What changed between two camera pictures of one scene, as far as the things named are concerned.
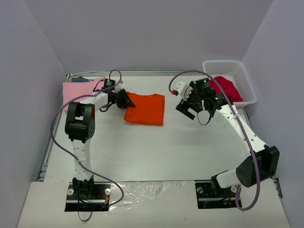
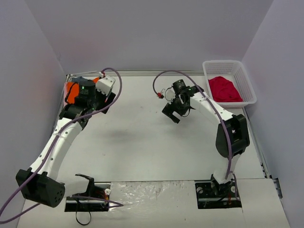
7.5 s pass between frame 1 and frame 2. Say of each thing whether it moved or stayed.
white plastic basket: stayed
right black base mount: stayed
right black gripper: moved
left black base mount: stayed
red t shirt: stayed
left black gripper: moved
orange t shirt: moved
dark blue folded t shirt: stayed
